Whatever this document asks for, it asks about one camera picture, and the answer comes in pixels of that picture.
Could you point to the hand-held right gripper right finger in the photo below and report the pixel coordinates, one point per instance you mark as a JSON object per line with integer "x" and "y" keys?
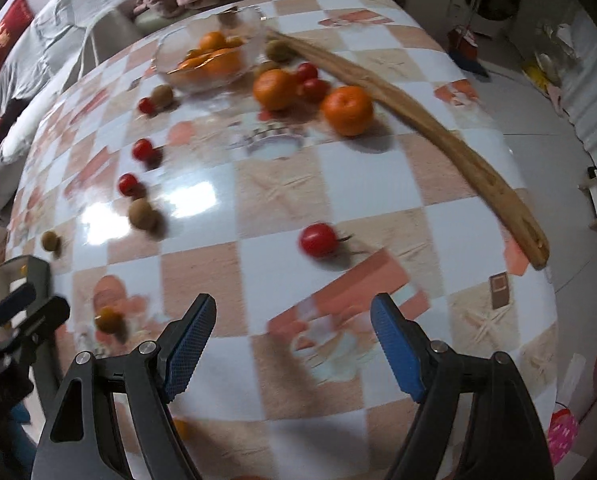
{"x": 398, "y": 350}

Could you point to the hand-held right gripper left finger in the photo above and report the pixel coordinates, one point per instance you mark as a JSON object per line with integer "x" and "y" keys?
{"x": 191, "y": 340}

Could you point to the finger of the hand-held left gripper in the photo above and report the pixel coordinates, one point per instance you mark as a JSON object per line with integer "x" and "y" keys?
{"x": 13, "y": 300}
{"x": 43, "y": 317}

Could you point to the yellow cherry tomato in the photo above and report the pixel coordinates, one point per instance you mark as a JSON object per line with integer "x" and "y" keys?
{"x": 109, "y": 319}

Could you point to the red cherry tomato with stem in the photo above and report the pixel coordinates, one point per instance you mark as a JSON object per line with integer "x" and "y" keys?
{"x": 318, "y": 240}

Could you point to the fluted glass bowl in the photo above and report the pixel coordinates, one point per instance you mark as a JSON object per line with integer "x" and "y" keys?
{"x": 168, "y": 55}

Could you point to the dark grey chair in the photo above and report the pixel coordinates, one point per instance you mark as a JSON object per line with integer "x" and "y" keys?
{"x": 28, "y": 272}

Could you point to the checkered starfish tablecloth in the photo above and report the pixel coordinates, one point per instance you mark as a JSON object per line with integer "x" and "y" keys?
{"x": 278, "y": 200}

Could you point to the pink patterned bag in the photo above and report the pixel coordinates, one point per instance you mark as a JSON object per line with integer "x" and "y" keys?
{"x": 563, "y": 435}

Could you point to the long wooden tray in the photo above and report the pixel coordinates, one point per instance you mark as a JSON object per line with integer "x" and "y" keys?
{"x": 478, "y": 170}

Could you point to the large mandarin orange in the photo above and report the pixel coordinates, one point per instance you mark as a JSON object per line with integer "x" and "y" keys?
{"x": 348, "y": 110}

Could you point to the red patterned cushion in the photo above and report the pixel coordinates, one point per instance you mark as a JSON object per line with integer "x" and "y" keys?
{"x": 3, "y": 42}

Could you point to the grey sofa cover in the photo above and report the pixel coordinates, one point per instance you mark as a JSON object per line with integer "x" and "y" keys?
{"x": 53, "y": 35}

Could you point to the green cherry tomato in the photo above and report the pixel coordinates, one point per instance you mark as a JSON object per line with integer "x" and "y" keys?
{"x": 278, "y": 51}

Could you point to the yellow plastic item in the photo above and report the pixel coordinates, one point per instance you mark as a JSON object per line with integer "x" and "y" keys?
{"x": 541, "y": 77}

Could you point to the red dustpan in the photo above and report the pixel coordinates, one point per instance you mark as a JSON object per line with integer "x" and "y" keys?
{"x": 466, "y": 47}

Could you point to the white curtain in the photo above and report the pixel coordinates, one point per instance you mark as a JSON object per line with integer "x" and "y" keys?
{"x": 593, "y": 100}

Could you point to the rack with slippers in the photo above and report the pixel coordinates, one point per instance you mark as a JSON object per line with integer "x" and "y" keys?
{"x": 558, "y": 50}

